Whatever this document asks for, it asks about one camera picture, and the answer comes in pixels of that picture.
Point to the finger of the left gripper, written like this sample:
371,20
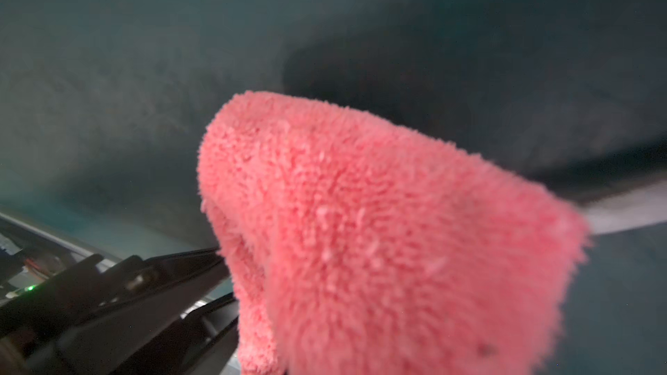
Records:
95,334
202,342

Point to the pink rag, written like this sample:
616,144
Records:
357,246

